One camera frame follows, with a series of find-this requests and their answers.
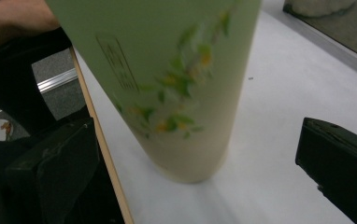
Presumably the pale blue table mat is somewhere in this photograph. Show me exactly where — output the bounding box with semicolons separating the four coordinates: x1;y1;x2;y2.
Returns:
73;0;357;224

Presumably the aluminium floor rail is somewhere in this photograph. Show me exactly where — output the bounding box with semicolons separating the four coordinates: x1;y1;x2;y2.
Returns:
0;67;79;119

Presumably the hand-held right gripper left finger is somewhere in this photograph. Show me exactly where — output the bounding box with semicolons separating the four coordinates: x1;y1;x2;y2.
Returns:
5;116;101;224

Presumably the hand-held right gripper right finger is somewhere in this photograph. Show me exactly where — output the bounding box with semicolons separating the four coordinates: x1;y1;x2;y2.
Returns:
294;117;357;224

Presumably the green pump bottle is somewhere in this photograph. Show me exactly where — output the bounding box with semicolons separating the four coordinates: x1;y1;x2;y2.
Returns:
45;0;264;185

